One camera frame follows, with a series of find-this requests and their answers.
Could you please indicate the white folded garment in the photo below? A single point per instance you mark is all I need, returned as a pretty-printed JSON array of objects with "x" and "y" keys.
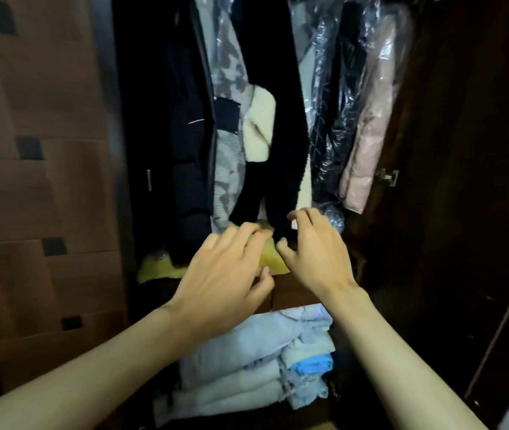
[{"x": 223, "y": 394}]

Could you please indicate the black quilted coat in plastic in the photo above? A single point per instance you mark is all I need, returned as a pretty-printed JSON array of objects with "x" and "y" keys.
[{"x": 342, "y": 111}]

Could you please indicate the pink coat in plastic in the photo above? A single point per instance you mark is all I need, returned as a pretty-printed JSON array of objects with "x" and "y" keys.
[{"x": 373, "y": 129}]

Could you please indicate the light blue folded garment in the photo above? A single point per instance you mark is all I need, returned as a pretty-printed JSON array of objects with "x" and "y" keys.
[{"x": 232, "y": 344}]

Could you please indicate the metal door hinge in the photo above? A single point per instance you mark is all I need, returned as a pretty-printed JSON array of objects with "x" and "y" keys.
[{"x": 388, "y": 176}]

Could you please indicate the person's right thumb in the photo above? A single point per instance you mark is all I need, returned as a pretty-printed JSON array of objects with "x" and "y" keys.
[{"x": 286, "y": 253}]

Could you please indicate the brown patterned wardrobe door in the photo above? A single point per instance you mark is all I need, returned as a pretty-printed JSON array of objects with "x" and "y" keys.
[{"x": 35, "y": 174}]

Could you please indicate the person's left forearm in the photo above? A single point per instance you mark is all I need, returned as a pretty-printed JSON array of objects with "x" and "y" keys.
[{"x": 102, "y": 367}]

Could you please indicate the dark wooden wardrobe door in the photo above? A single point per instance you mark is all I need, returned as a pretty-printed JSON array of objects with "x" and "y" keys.
[{"x": 469, "y": 152}]

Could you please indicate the black puffer jacket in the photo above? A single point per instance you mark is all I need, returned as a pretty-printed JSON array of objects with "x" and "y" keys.
[{"x": 169, "y": 129}]

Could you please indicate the pale blue folded clothes pile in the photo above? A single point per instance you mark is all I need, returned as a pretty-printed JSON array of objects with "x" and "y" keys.
[{"x": 306, "y": 391}]

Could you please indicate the yellow cloth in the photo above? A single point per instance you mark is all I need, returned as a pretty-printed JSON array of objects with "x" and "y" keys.
[{"x": 160, "y": 268}]

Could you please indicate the black and cream fleece jacket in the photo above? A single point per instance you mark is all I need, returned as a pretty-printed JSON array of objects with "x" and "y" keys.
[{"x": 277, "y": 62}]

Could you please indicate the person's left hand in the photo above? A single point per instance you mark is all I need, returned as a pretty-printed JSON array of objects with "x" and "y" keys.
[{"x": 216, "y": 282}]

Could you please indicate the pale garment in clear plastic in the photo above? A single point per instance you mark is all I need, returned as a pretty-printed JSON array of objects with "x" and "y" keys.
[{"x": 304, "y": 49}]

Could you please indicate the bright blue folded cloth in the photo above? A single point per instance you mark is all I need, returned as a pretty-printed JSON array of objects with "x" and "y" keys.
[{"x": 312, "y": 366}]

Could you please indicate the person's left thumb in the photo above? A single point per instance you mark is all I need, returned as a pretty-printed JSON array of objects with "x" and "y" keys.
[{"x": 264, "y": 284}]

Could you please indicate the person's right hand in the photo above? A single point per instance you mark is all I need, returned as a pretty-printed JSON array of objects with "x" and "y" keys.
[{"x": 321, "y": 257}]

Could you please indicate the brown wooden shelf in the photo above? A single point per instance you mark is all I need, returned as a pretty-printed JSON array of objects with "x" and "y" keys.
[{"x": 297, "y": 293}]

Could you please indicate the grey patterned garment in plastic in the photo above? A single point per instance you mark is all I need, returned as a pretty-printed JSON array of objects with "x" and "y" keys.
[{"x": 230, "y": 71}]

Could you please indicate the person's right forearm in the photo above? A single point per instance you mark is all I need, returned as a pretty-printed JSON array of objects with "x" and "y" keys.
[{"x": 398, "y": 362}]

